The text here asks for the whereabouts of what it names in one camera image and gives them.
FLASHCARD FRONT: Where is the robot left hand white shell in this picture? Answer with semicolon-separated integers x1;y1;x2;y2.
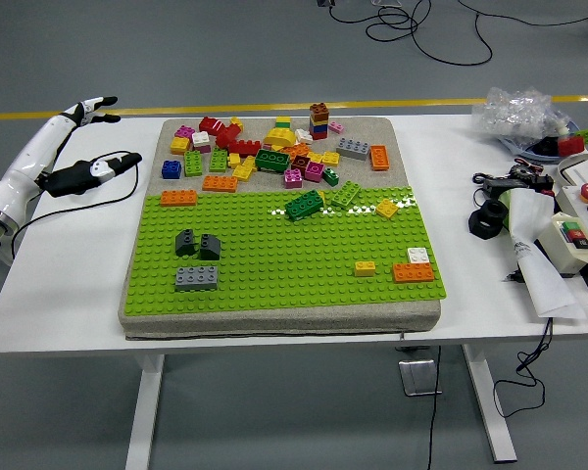
0;96;144;219

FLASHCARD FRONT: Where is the dark grey sloped brick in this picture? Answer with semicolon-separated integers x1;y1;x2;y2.
174;228;200;257
198;233;222;261

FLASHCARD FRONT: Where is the light grey long brick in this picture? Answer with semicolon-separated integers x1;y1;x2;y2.
335;137;372;162
174;264;220;293

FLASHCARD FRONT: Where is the orange long brick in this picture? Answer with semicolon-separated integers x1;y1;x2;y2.
368;144;391;171
201;174;239;193
159;189;199;208
391;261;436;284

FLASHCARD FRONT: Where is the red sloped brick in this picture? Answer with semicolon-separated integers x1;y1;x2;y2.
198;116;225;137

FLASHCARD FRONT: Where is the yellow long brick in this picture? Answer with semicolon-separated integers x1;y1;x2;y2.
231;155;259;183

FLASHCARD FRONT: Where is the red long brick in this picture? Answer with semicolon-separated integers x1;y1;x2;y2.
227;139;263;158

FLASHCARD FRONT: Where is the dark green long brick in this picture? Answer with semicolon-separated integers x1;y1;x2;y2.
254;148;292;174
283;189;324;222

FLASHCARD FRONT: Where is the yellow arch brick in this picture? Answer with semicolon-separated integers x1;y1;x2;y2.
264;126;298;148

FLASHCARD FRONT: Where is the green studded baseplate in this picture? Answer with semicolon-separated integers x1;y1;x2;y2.
123;185;448;314

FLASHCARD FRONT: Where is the white table leg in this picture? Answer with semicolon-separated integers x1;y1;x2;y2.
124;352;166;470
461;344;518;464

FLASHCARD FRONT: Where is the brown orange blue red tower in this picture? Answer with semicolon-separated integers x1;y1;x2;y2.
309;102;331;141

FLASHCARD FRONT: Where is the grey-brown mat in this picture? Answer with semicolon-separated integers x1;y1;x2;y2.
117;116;442;342

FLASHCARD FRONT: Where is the metal floor plate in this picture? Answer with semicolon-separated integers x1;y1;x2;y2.
398;359;443;397

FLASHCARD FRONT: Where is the large black nut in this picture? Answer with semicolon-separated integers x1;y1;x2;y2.
467;199;510;241

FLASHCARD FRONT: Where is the black power adapter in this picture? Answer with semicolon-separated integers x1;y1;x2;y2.
482;176;530;198

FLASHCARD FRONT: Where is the clear plastic bag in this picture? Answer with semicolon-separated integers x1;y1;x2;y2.
471;86;577;151

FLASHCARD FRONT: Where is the pale blue bowl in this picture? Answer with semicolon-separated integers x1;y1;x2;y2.
497;119;588;161

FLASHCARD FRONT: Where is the small black part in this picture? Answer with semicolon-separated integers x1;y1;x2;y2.
531;136;561;157

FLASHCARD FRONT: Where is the white paper sheet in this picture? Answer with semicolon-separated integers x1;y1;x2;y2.
507;188;588;320

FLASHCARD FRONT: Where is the control box with buttons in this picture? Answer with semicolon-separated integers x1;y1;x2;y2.
554;181;588;295

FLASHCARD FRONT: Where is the white flat device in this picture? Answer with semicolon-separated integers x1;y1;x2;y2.
556;153;588;190

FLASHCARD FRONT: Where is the black plug cord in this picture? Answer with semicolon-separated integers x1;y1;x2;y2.
11;150;140;260

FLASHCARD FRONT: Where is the black hanging cable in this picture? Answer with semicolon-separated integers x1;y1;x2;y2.
493;317;554;419
425;345;443;470

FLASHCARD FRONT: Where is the black floor cable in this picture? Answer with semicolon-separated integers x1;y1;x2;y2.
458;0;588;26
325;0;494;67

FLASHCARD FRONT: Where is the black motor with red wires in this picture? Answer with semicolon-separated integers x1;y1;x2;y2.
509;164;555;195

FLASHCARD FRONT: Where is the small white switch box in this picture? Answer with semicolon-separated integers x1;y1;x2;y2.
537;211;588;279

